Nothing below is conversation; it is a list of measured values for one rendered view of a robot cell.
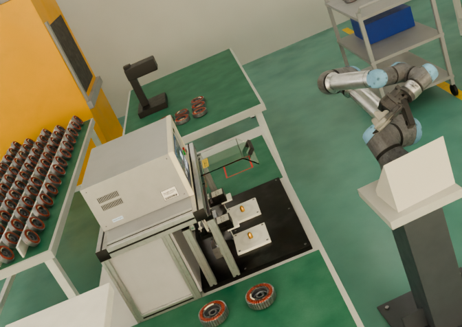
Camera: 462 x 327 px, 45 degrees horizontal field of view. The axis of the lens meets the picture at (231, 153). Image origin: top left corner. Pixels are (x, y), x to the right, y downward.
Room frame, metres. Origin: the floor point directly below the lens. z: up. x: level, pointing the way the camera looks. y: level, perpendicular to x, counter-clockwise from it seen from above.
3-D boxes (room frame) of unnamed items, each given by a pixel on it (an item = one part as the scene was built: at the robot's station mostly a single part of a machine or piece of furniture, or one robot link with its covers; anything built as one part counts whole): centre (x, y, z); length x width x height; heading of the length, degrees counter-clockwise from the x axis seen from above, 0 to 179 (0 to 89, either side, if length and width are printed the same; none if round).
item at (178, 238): (2.19, 0.31, 0.92); 0.66 x 0.01 x 0.30; 178
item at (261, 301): (1.69, 0.11, 0.77); 0.11 x 0.11 x 0.04
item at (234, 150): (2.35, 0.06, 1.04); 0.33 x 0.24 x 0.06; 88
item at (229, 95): (4.56, 0.16, 0.37); 1.85 x 1.10 x 0.75; 178
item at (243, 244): (2.06, 0.07, 0.78); 0.15 x 0.15 x 0.01; 88
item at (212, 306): (1.70, 0.30, 0.77); 0.11 x 0.11 x 0.04
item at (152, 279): (1.87, 0.47, 0.91); 0.28 x 0.03 x 0.32; 88
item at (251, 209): (2.30, 0.06, 0.78); 0.15 x 0.15 x 0.01; 88
